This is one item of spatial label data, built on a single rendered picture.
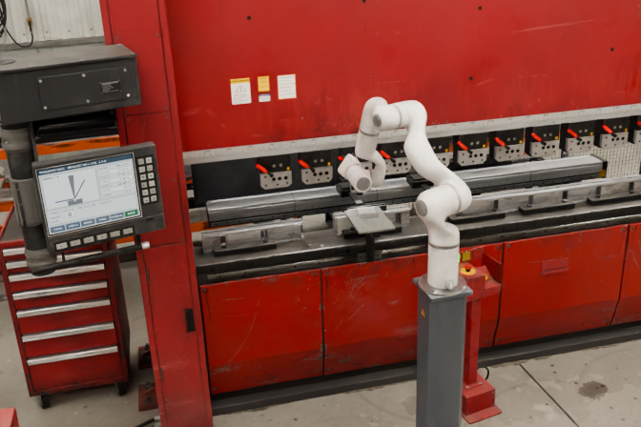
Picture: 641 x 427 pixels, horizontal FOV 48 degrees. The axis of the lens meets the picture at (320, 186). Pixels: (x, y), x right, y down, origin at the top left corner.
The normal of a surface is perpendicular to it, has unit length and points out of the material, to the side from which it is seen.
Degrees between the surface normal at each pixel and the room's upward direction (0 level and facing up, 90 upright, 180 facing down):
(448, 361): 90
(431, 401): 90
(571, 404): 0
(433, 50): 90
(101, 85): 90
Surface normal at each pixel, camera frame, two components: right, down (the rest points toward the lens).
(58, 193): 0.46, 0.32
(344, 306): 0.23, 0.36
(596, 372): -0.04, -0.93
